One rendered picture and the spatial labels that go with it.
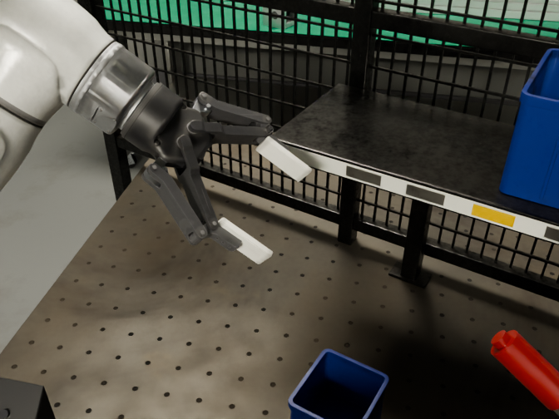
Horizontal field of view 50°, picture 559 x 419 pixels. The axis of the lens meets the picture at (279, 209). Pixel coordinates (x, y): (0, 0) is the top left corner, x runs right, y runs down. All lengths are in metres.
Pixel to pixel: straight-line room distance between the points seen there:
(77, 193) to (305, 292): 1.77
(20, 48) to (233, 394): 0.56
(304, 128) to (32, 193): 2.03
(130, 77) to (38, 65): 0.09
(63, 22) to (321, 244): 0.69
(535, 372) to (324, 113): 0.59
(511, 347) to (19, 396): 0.44
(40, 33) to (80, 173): 2.20
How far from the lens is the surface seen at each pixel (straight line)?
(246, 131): 0.73
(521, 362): 0.42
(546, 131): 0.73
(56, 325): 1.08
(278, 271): 1.11
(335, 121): 0.89
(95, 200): 2.63
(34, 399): 0.62
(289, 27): 2.22
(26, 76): 0.66
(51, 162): 2.97
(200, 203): 0.65
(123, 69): 0.66
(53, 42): 0.66
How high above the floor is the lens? 1.44
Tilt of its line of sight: 36 degrees down
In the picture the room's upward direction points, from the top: straight up
